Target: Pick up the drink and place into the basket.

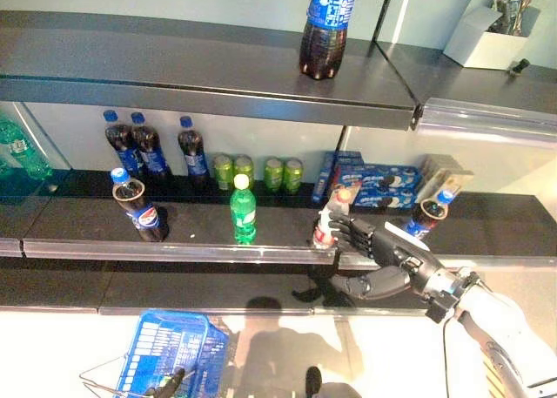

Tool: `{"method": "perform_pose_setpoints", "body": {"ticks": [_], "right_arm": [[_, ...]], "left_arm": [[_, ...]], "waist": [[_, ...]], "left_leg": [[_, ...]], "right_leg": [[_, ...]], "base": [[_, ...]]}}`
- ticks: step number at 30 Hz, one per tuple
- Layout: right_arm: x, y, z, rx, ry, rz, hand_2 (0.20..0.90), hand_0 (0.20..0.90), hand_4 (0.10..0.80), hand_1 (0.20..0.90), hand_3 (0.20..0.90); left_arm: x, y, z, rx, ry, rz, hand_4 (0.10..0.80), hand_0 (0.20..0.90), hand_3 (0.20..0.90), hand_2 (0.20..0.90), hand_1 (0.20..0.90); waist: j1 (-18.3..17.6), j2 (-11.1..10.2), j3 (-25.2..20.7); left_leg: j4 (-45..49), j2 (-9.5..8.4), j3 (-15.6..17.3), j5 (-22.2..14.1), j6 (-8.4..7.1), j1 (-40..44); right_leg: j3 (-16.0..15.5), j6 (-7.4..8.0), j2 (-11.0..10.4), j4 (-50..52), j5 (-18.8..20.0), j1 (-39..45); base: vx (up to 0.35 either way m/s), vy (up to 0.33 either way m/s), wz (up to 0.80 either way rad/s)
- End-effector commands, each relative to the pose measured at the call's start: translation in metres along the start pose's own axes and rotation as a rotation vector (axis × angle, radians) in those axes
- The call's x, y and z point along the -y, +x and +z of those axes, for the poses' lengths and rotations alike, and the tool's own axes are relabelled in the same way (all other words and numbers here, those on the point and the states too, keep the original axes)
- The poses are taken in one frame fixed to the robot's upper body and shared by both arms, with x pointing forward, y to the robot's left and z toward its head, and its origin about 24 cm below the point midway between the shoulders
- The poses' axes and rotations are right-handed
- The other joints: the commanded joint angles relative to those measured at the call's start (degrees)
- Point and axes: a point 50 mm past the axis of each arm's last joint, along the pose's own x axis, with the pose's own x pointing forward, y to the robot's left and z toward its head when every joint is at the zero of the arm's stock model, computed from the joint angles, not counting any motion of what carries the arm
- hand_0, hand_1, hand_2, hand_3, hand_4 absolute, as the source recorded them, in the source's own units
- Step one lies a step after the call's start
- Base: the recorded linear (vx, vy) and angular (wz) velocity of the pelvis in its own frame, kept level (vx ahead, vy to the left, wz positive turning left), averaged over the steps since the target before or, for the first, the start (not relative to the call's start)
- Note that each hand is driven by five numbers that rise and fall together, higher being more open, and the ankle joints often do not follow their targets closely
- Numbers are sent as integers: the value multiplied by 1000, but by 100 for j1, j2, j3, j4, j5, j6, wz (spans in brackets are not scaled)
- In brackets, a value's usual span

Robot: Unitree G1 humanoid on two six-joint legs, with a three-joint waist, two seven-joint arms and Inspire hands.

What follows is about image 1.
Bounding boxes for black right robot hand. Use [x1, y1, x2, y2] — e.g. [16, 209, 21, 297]
[328, 209, 443, 302]

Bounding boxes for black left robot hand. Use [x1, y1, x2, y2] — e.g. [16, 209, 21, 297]
[144, 366, 198, 398]

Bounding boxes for blue plastic shopping basket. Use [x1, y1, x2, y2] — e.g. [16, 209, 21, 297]
[77, 308, 231, 398]

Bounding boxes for Pepsi bottle with paper collar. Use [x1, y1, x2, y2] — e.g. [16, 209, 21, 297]
[402, 188, 459, 242]
[110, 166, 170, 243]

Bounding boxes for blue Oreo cookie box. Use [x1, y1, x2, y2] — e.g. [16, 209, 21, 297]
[311, 151, 339, 204]
[350, 187, 424, 211]
[333, 149, 366, 169]
[334, 163, 424, 192]

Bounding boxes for beige cardboard snack box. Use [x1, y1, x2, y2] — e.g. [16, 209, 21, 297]
[416, 152, 476, 204]

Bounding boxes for black shelf base plinth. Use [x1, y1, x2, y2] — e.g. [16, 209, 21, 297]
[0, 258, 114, 315]
[98, 262, 317, 317]
[311, 262, 557, 319]

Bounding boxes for green soda can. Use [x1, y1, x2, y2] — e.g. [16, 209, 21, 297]
[282, 157, 305, 195]
[211, 152, 237, 192]
[233, 153, 257, 191]
[263, 156, 287, 194]

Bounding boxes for green Sprite bottle yellow cap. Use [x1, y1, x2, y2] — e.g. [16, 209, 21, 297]
[229, 172, 258, 246]
[0, 113, 54, 182]

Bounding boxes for Pepsi bottle blue cap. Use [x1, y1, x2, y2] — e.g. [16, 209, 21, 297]
[177, 115, 211, 186]
[103, 109, 141, 179]
[130, 111, 171, 180]

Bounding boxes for white cardboard box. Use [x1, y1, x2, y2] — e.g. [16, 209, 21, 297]
[442, 3, 540, 71]

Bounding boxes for small black clip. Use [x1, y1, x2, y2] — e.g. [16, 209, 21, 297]
[507, 57, 532, 76]

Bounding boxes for large Pepsi bottle blue label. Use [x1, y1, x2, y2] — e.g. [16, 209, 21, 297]
[298, 0, 363, 81]

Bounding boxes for silver foil packets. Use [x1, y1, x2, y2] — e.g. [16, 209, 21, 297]
[491, 0, 539, 36]

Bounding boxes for dark shelf board metal edge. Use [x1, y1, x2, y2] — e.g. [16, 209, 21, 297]
[0, 10, 424, 132]

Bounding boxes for dark shelf board clear rail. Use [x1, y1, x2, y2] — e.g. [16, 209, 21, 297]
[20, 169, 345, 266]
[376, 40, 557, 150]
[334, 191, 557, 272]
[0, 169, 73, 260]

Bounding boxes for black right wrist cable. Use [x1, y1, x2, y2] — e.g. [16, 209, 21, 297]
[440, 314, 463, 398]

